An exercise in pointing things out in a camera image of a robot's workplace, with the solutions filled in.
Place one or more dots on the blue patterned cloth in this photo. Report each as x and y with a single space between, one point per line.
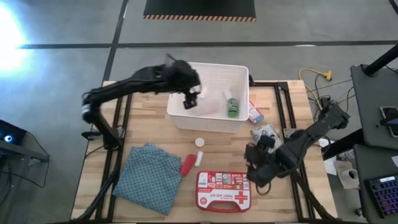
147 180

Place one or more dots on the black stand beam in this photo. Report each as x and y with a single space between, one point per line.
339 146

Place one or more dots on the white paper sheet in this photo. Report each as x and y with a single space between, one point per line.
330 161

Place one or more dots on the green capped bottle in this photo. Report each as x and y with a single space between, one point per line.
232 108

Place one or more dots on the grey patterned soft pouch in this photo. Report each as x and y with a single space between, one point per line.
264 130

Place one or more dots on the grey side table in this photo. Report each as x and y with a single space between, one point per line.
28 152

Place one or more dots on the thin white tube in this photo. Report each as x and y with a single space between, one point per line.
199 158

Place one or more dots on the black power strip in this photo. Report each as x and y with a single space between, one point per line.
325 101

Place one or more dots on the red first aid kit case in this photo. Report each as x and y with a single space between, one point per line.
223 191

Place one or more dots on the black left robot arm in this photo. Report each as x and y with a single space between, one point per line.
124 85

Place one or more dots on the grey tape roll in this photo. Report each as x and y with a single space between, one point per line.
351 175

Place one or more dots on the black hazard-striped floor mat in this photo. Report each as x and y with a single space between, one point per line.
199 7

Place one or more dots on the black keyboard with coloured keys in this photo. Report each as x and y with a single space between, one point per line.
385 196

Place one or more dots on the round white jar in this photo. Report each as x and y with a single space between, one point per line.
199 142

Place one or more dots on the black stand pole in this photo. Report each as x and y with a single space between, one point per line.
381 60

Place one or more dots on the black smartphone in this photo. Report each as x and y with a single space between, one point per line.
390 119

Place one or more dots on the red tube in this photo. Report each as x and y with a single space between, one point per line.
188 165

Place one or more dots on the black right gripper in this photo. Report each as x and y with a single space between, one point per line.
276 161

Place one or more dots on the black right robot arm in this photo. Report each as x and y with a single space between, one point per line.
320 127

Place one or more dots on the red blue bandage box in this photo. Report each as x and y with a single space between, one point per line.
255 112

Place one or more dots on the white plastic basket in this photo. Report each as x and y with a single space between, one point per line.
214 123

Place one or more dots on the brown cardboard piece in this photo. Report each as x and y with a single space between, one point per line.
342 166

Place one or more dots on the black box with blue light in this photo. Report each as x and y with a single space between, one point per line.
11 133

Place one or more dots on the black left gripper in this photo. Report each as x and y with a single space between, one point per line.
182 76

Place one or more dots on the dark grey desk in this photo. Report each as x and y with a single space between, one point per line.
370 161
373 102

